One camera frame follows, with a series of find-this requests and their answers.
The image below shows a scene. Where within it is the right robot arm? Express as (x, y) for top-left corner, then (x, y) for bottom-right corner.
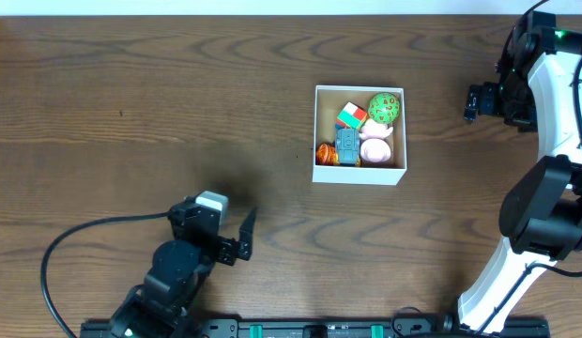
(445, 8), (582, 337)

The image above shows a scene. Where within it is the pink white duck toy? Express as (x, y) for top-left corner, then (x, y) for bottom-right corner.
(359, 119), (394, 163)

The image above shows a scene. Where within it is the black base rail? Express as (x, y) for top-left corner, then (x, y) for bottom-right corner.
(79, 316), (551, 338)

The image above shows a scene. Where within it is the green ball with red numbers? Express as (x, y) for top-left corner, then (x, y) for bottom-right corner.
(367, 92), (401, 125)

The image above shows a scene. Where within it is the multicolour puzzle cube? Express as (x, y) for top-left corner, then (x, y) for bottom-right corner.
(335, 102), (368, 131)

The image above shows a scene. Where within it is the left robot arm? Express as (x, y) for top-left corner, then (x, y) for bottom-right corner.
(108, 197), (257, 338)

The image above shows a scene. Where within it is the yellow grey toy car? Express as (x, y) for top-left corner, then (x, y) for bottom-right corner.
(333, 129), (360, 167)

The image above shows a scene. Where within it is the orange round cap toy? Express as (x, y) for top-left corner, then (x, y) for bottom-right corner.
(315, 143), (340, 166)

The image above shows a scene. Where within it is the white cardboard box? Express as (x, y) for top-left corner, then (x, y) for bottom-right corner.
(312, 84), (407, 185)

